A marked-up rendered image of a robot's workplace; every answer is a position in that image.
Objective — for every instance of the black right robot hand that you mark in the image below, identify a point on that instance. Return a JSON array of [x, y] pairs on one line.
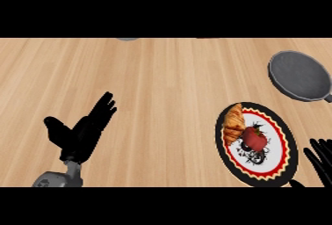
[[321, 164]]

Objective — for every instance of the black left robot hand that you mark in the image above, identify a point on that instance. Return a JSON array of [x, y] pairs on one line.
[[85, 133]]

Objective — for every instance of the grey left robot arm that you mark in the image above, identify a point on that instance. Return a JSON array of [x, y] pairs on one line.
[[61, 177]]

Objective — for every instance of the black red white patterned plate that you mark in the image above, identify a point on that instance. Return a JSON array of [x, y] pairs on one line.
[[276, 164]]

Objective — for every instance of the dark grey frying pan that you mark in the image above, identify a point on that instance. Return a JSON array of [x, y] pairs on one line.
[[299, 76]]

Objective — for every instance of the golden brown croissant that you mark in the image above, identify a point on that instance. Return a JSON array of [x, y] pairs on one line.
[[234, 126]]

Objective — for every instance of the grey rounded object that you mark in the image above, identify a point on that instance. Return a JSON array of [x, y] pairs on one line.
[[127, 39]]

